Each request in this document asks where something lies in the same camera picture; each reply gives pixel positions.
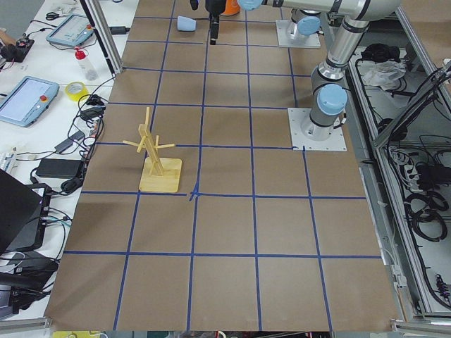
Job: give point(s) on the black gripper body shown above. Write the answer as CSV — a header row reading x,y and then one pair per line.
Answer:
x,y
213,6

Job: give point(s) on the light blue cup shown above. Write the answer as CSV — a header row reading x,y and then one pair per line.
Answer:
x,y
186,24

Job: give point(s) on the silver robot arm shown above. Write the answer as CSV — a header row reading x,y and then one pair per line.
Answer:
x,y
329,97
304,22

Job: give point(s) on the wooden cup rack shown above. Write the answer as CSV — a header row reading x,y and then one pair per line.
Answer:
x,y
159,174

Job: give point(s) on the orange can with silver lid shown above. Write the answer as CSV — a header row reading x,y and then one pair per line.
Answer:
x,y
232,7

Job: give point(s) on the black power adapter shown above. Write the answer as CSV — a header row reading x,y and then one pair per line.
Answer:
x,y
119,30

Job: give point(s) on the clear bottle with red cap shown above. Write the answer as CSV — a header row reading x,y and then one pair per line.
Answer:
x,y
85,64

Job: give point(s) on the yellow tape roll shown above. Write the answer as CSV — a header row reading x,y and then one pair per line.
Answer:
x,y
76,91

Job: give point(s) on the white crumpled cloth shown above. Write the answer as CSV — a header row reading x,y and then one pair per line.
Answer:
x,y
386,75

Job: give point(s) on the teach pendant near edge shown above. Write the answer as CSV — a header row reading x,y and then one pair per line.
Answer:
x,y
28,100

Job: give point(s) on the large black power brick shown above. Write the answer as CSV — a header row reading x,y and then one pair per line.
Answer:
x,y
58,168

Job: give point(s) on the black laptop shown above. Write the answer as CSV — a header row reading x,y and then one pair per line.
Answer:
x,y
23,209

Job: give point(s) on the aluminium frame post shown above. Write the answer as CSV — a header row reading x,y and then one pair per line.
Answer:
x,y
97,20

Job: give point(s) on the teach pendant near frame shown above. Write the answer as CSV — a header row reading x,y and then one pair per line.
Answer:
x,y
74,31

